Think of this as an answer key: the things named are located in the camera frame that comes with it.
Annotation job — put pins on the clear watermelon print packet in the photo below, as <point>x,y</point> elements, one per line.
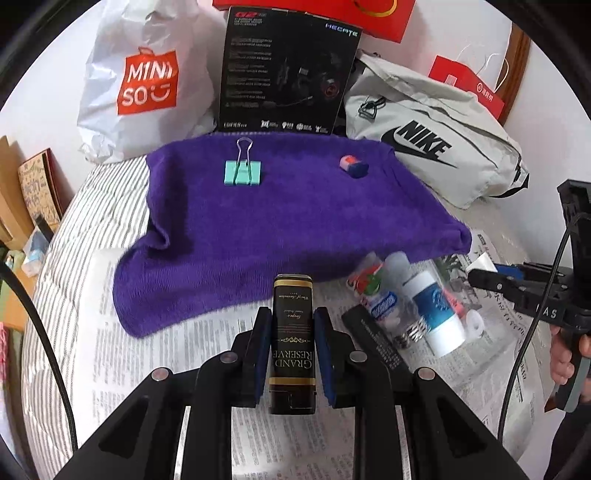
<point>376,295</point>

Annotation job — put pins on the purple towel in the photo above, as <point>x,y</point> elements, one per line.
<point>277,217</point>

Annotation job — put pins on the grey waist bag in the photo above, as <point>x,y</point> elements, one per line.
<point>438,138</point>

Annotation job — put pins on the teal binder clip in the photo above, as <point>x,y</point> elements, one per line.
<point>242,174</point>

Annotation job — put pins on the white plastic shopping bag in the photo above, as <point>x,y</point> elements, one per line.
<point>138,46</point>

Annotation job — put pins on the person's right hand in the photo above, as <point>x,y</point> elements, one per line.
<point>561,355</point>

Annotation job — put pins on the small blue and white box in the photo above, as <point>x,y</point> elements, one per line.
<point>36,254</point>

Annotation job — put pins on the beige cylinder with hole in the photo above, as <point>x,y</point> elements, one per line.
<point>475,325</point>

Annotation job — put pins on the black headset box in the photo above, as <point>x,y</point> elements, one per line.
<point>281,69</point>

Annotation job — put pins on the slim black box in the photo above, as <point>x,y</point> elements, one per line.
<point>374,337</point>

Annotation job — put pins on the brown cardboard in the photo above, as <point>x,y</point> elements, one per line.
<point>14,194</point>

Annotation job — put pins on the small red paper bag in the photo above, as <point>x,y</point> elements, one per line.
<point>466,87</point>

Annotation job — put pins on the brown patterned book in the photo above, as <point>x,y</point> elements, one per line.
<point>40,189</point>

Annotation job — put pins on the pink and blue balm jar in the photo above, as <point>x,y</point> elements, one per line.
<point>354,167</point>

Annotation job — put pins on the black and gold box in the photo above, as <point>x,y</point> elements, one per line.
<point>292,350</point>

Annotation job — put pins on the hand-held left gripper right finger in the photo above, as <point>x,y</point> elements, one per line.
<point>323,355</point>

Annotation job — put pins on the large red paper bag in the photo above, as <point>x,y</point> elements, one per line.
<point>323,14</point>

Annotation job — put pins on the person's right forearm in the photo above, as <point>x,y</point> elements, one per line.
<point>570,443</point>

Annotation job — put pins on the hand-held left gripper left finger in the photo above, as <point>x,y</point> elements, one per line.
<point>263,350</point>

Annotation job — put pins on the newspaper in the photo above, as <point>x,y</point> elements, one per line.
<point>207,350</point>

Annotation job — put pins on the pink pen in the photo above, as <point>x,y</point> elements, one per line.
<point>460,305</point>

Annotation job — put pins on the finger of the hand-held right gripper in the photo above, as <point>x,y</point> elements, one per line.
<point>494,282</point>
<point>510,270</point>

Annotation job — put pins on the wooden headboard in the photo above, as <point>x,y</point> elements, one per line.
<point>517,69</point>

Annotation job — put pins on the blue and white balm tube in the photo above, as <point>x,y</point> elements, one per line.
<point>434,309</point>

